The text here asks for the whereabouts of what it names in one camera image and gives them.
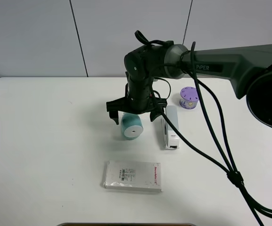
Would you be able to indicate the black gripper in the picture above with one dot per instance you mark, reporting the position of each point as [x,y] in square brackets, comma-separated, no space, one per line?
[137,100]

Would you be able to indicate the teal bottle-shaped pencil sharpener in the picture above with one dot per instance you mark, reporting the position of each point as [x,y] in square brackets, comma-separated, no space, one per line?
[131,126]

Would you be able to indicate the dark green robot arm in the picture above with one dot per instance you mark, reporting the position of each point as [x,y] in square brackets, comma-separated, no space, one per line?
[249,70]

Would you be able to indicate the purple air freshener can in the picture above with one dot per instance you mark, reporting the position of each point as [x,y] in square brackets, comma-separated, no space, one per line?
[189,98]

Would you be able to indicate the white box with red stripe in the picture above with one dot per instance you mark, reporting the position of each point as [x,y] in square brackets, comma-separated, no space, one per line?
[133,176]

